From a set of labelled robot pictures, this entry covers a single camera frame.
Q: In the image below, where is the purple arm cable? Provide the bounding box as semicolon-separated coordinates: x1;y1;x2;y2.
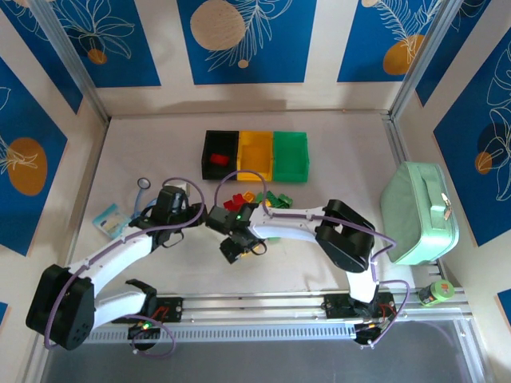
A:
214;170;411;349
42;176;208;351

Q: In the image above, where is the grey slotted cable duct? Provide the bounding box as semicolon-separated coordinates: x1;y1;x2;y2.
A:
85;322;358;345

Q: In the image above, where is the blue white packet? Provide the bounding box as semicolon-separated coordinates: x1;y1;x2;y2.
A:
92;203;131;239

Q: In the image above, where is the mint green zipper case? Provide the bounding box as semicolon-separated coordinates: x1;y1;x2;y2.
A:
379;160;460;267

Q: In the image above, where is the aluminium frame post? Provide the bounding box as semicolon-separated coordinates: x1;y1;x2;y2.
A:
27;0;112;123
389;0;469;120

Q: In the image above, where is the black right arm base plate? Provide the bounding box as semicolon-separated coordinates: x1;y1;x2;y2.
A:
323;293;395;320

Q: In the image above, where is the left base electronics board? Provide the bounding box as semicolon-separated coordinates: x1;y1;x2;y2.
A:
127;318;163;341

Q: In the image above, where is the green plastic bin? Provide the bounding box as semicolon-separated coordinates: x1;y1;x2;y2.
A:
271;130;311;184

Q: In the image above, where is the grey transparent panel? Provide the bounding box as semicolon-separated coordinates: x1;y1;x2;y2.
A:
39;321;494;383

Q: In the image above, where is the green cylinder with orange label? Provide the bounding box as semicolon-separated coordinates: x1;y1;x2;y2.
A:
417;278;455;308

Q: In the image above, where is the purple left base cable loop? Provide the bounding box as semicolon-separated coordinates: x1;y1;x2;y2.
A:
131;315;177;357

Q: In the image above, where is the black plastic bin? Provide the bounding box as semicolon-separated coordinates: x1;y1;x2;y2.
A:
200;129;240;181

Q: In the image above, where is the aluminium mounting rail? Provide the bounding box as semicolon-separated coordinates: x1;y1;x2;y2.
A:
89;292;468;325

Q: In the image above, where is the metal ring tool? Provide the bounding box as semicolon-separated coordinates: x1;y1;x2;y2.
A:
130;176;159;220

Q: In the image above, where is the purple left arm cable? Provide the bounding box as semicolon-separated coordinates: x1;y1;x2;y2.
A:
42;176;208;351

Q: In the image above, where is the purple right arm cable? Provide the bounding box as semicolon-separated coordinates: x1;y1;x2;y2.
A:
214;170;411;349

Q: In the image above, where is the yellow plastic bin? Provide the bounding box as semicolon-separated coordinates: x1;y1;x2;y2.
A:
236;130;275;183

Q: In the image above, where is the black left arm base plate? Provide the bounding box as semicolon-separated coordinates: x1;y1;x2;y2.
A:
131;295;185;323

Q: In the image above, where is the base electronics board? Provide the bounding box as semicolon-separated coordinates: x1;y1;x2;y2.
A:
127;318;163;341
353;318;397;345

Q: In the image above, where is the right base electronics board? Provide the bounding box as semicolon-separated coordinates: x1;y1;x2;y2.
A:
353;318;397;345

